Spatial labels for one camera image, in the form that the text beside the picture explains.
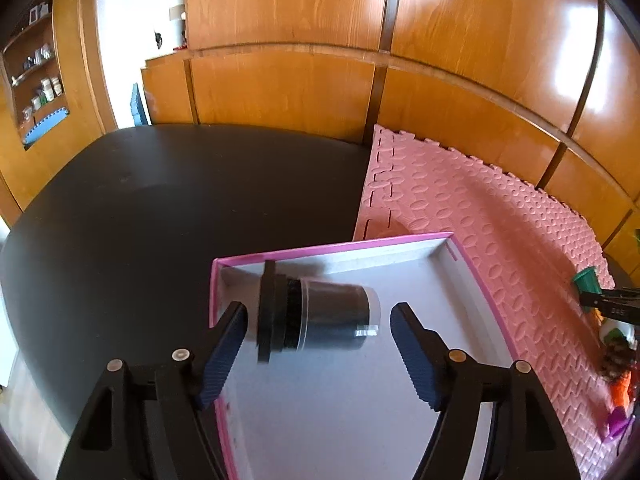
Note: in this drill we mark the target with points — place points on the orange linked cubes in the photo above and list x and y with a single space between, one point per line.
619 391

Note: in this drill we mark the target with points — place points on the dark brown ridged piece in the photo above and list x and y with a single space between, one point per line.
618 359

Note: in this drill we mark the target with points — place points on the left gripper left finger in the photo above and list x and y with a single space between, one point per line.
222 345

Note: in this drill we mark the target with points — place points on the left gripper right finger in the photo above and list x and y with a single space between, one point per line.
426 357

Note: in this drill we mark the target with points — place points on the green white round gadget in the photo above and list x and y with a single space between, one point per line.
612 330

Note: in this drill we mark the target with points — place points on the wooden cabinet with shelves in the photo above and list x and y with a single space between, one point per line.
54 101

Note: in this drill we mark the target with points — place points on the magenta plastic funnel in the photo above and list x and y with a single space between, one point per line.
617 423

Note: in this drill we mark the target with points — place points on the pink white cardboard box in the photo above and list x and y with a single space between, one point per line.
349 414

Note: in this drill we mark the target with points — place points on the black clear cylindrical container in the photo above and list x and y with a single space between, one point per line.
297 314

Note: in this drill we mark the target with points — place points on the pink foam puzzle mat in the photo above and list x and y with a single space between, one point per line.
526 246

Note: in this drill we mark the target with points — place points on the teal plastic funnel piece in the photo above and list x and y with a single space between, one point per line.
586 280

